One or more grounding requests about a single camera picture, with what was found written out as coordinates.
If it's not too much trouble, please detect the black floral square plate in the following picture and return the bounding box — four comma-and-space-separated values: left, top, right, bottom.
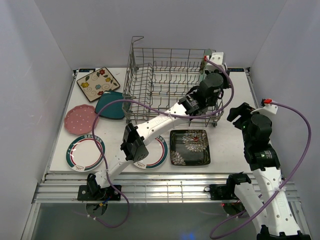
169, 129, 211, 167

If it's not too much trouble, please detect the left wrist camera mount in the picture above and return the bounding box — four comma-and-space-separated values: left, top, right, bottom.
204, 52, 227, 72

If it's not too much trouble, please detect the left black table label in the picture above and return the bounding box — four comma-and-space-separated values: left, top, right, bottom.
78, 68, 96, 73

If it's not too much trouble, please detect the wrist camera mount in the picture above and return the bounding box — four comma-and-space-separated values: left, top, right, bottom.
252, 98, 278, 117
204, 52, 227, 72

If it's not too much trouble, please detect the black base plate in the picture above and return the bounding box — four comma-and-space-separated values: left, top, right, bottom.
208, 184, 239, 200
77, 185, 122, 202

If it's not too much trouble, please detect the pink dotted scalloped plate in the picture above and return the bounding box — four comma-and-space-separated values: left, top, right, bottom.
64, 104, 97, 136

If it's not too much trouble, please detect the cream floral square plate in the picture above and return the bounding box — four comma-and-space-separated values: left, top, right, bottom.
76, 67, 121, 103

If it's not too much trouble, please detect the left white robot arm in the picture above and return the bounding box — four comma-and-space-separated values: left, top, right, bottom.
86, 70, 233, 200

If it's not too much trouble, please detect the round plate teal red rim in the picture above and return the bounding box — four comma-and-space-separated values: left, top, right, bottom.
133, 135, 168, 170

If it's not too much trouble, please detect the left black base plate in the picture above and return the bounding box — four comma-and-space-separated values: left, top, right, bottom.
77, 185, 122, 202

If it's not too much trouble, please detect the left round plate teal rim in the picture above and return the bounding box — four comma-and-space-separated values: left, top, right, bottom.
65, 134, 103, 172

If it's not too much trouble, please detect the right black table label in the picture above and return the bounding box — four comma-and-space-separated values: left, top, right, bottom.
227, 67, 245, 73

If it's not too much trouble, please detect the grey wire dish rack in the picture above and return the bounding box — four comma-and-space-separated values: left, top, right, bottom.
121, 35, 225, 128

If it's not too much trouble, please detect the pale green plate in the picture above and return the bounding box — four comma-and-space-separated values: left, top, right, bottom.
199, 48, 213, 82

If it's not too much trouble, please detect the teal square plate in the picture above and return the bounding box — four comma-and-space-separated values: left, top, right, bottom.
95, 90, 125, 120

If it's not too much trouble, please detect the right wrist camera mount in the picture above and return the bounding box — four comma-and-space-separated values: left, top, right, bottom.
252, 98, 278, 117

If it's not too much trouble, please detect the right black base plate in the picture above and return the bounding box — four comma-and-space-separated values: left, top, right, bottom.
208, 184, 239, 200

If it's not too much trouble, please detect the black table label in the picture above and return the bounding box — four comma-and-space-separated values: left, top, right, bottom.
227, 67, 245, 73
78, 68, 96, 73

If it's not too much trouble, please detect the aluminium rail frame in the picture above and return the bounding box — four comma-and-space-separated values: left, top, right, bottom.
31, 67, 313, 240

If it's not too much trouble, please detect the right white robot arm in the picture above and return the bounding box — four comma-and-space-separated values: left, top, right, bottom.
225, 99, 311, 240

